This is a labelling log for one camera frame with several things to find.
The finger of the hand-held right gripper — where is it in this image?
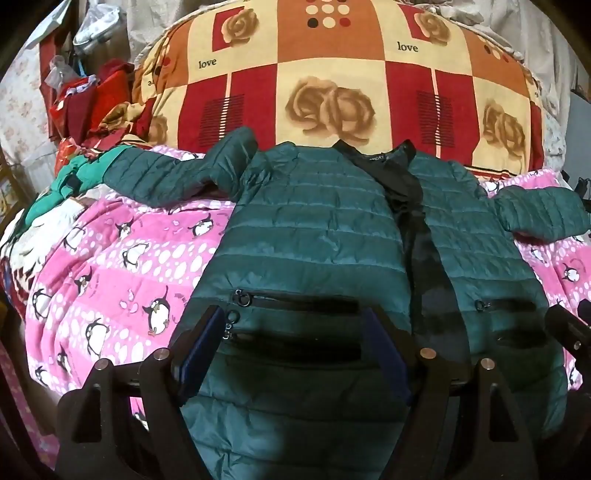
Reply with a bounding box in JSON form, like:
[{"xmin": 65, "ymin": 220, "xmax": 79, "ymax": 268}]
[{"xmin": 544, "ymin": 302, "xmax": 591, "ymax": 372}]

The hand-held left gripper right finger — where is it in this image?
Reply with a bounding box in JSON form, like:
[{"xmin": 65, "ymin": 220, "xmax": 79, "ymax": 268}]
[{"xmin": 362, "ymin": 307, "xmax": 537, "ymax": 480}]

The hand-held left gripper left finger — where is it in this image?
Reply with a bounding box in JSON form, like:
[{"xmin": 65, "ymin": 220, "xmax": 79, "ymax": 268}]
[{"xmin": 55, "ymin": 305, "xmax": 227, "ymax": 480}]

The dark green puffer jacket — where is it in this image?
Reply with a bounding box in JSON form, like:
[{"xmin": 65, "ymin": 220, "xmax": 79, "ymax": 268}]
[{"xmin": 104, "ymin": 127, "xmax": 587, "ymax": 480}]

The pile of red clothes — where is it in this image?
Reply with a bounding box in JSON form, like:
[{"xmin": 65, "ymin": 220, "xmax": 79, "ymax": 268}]
[{"xmin": 48, "ymin": 60, "xmax": 136, "ymax": 145}]

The pink penguin print blanket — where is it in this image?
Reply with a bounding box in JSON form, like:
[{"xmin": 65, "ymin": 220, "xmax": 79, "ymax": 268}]
[{"xmin": 25, "ymin": 143, "xmax": 591, "ymax": 418}]

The white printed cloth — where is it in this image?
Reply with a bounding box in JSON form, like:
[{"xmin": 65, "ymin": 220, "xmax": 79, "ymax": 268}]
[{"xmin": 7, "ymin": 200, "xmax": 86, "ymax": 280}]

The teal green garment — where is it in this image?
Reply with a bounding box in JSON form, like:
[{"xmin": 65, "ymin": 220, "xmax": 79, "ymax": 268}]
[{"xmin": 25, "ymin": 147, "xmax": 131, "ymax": 223}]

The rose print checkered quilt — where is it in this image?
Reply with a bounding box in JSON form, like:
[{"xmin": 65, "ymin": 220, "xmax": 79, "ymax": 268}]
[{"xmin": 131, "ymin": 0, "xmax": 546, "ymax": 182}]

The white plastic bag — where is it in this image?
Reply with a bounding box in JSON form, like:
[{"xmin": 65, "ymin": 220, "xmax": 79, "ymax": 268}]
[{"xmin": 73, "ymin": 8, "xmax": 122, "ymax": 48}]

